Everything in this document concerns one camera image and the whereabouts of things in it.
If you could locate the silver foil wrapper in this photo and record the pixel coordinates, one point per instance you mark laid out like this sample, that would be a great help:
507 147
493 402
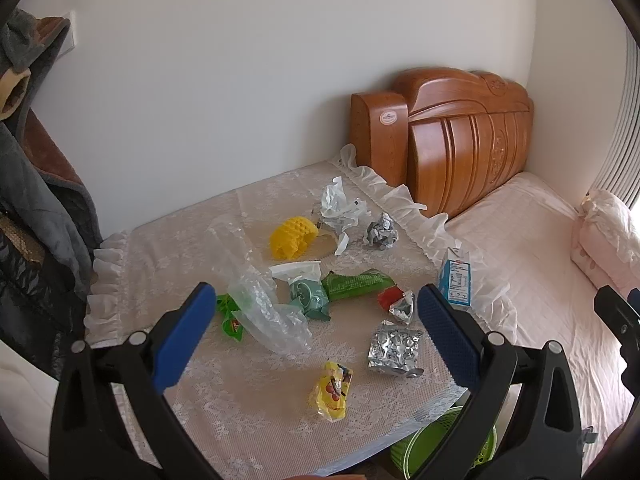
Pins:
394 350

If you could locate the white green snack bag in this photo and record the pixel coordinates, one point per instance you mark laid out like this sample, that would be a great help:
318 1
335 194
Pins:
305 287

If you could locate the crumpled newspaper ball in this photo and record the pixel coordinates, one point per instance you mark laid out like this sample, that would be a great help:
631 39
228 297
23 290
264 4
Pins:
381 234

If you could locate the bright green wrapper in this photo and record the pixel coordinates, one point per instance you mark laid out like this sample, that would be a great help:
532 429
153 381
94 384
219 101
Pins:
230 324

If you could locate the pink bed sheet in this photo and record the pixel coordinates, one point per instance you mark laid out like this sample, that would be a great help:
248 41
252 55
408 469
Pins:
524 231

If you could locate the blue white milk carton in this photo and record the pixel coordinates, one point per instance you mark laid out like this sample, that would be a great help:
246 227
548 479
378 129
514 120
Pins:
455 278

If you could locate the clear plastic bag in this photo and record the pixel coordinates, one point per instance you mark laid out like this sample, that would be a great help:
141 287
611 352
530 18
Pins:
280 328

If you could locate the white window radiator grille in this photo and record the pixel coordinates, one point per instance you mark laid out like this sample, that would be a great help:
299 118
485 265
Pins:
619 173

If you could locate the red foil wrapper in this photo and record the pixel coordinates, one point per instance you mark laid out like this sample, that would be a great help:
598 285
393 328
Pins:
398 303

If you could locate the white lace tablecloth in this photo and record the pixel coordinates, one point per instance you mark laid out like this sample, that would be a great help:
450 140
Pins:
294 396

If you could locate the white paper bag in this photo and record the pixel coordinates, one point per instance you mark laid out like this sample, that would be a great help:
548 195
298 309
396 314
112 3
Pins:
336 214

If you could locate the dark green snack wrapper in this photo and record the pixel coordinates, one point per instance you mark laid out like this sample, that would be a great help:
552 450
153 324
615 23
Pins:
339 286

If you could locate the wooden side panel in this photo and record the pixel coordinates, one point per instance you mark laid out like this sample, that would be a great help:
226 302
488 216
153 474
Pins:
378 129

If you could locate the green trash basket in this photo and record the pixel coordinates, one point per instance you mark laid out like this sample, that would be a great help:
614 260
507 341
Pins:
411 452

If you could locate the grey hanging jacket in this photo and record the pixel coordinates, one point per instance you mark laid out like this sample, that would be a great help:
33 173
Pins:
49 227

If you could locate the folded pink quilt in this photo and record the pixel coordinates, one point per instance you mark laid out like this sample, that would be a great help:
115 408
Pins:
605 242

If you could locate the yellow snack packet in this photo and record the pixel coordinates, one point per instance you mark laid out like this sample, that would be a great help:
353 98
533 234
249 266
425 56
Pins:
329 395

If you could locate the wooden headboard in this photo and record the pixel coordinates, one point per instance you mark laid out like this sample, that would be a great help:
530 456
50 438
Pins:
468 134

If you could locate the yellow foam net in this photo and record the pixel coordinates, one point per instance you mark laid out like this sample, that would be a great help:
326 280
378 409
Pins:
292 238

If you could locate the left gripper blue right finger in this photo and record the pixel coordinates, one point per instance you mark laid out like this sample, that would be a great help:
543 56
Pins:
454 333

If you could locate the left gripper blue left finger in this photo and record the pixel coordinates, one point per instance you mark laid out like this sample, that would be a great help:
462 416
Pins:
177 333

